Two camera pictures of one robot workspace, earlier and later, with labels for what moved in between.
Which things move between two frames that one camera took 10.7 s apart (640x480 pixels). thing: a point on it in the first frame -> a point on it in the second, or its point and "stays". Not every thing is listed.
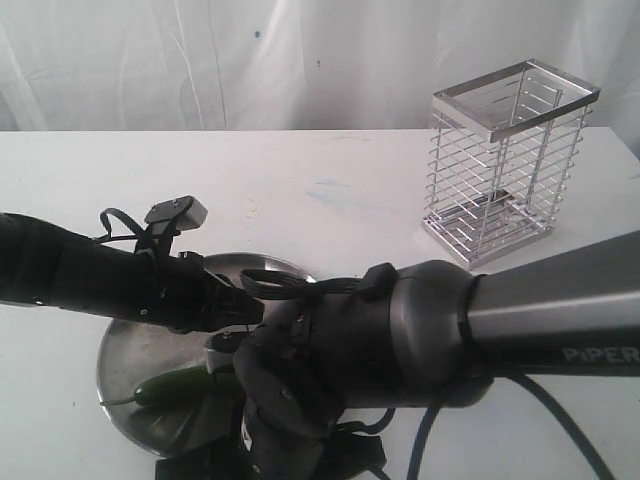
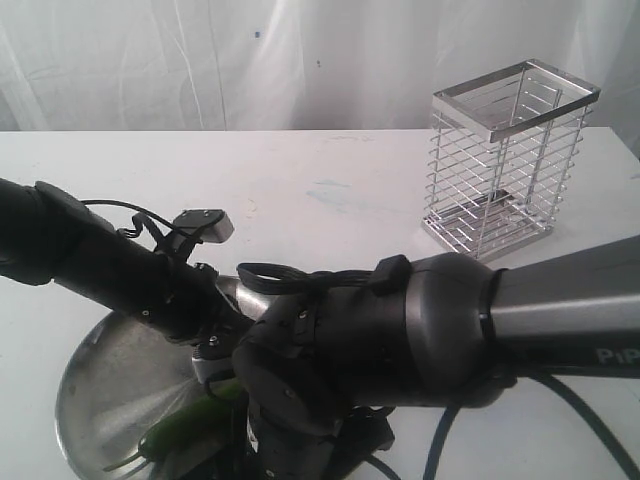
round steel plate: [138, 353] -> [117, 383]
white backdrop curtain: [296, 65] stays
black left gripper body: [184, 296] stays
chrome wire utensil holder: [505, 150] stays
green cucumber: [182, 387] -> [185, 425]
